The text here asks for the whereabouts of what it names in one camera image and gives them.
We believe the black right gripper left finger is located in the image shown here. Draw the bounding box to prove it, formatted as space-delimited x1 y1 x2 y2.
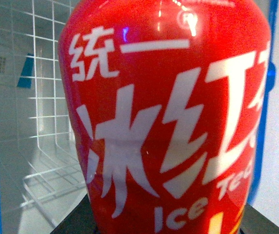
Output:
51 195 98 234

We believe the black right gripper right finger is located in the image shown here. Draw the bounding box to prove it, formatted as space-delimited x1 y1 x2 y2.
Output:
239 204 279 234

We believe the red ice tea bottle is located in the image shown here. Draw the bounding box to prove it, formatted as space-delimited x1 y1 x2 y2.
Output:
58 0 271 234

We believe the white blue chest freezer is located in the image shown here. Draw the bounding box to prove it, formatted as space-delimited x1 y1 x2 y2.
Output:
0 0 279 234

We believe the white wire basket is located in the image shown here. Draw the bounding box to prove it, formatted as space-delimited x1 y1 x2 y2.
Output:
7 0 88 208

